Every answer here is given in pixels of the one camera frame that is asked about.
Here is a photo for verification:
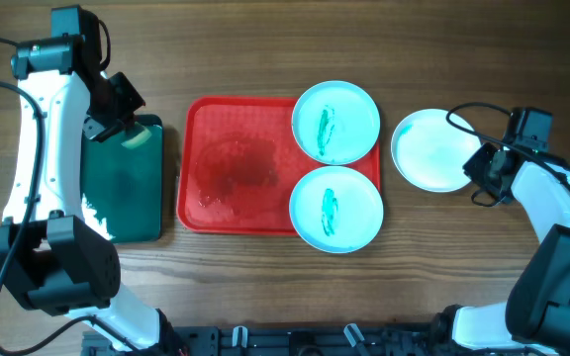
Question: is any green yellow sponge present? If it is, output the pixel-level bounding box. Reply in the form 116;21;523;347
121;123;151;149

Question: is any white plate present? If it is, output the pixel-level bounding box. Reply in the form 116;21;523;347
390;109;481;193

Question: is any light blue plate bottom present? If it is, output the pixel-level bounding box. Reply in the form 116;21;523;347
289;166;384;254

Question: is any light blue plate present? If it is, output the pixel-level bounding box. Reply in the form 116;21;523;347
291;80;381;165
289;166;384;254

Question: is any light blue plate top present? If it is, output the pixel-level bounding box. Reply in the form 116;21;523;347
291;80;381;165

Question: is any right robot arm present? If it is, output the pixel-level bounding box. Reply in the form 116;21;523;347
428;107;570;355

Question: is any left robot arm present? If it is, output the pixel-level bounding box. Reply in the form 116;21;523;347
0;5;187;355

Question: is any black water tray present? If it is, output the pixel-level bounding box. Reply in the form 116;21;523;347
80;115;164;244

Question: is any red plastic tray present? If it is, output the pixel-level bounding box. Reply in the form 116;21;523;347
176;95;382;236

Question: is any right black cable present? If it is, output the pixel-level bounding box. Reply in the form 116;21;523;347
445;102;570;342

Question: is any black cable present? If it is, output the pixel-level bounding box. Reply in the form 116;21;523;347
445;102;570;342
0;37;138;356

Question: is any left black cable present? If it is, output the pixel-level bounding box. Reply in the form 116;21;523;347
0;37;138;356

